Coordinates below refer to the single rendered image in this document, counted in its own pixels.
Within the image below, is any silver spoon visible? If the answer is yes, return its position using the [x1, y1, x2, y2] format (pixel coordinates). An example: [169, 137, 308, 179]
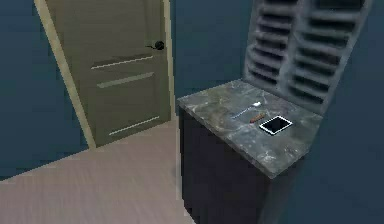
[231, 101, 262, 119]

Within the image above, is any dark cabinet with marble top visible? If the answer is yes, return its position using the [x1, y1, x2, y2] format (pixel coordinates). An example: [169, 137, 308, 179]
[176, 78, 324, 224]

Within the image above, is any brown pen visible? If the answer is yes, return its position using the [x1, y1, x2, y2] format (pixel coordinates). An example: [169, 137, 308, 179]
[249, 112, 266, 124]

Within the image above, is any beige panelled room door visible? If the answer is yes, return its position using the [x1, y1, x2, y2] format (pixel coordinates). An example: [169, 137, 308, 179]
[33, 0, 178, 150]

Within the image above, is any white-framed black phone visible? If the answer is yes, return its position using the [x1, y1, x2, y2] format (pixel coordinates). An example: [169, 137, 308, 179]
[258, 115, 294, 136]

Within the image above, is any grey slatted window shutter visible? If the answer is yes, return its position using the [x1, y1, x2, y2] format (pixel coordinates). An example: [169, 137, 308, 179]
[242, 0, 374, 116]

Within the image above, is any black door handle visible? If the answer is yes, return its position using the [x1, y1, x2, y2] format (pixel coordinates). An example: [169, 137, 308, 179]
[145, 40, 166, 52]

